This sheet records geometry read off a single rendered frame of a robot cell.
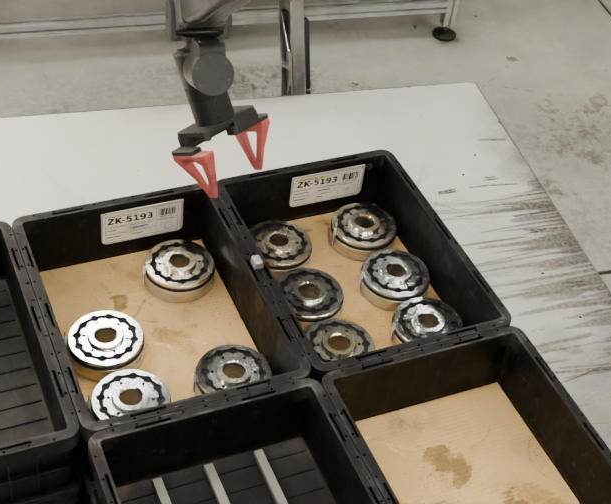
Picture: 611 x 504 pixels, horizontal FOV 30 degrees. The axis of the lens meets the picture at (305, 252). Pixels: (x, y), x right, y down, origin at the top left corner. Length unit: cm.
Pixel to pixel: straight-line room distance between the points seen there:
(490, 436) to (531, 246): 58
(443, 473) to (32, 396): 55
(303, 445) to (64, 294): 42
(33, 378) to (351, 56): 236
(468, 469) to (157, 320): 48
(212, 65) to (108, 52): 217
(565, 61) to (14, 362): 270
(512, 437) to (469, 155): 80
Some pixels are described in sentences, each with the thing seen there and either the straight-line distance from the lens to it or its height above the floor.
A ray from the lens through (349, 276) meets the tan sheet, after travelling 172.
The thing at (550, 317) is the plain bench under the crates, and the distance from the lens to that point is 193.
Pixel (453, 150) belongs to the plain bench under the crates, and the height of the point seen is 70.
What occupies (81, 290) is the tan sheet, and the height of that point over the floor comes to 83.
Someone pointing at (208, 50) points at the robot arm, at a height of 120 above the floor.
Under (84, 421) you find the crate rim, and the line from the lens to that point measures 139.
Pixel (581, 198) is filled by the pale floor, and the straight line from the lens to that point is 336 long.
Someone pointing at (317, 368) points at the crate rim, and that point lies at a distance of 145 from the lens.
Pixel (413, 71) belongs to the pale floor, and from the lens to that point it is 371.
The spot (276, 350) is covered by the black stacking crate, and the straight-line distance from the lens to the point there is 152.
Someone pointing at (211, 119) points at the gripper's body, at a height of 107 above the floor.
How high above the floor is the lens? 201
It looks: 43 degrees down
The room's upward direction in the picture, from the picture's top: 8 degrees clockwise
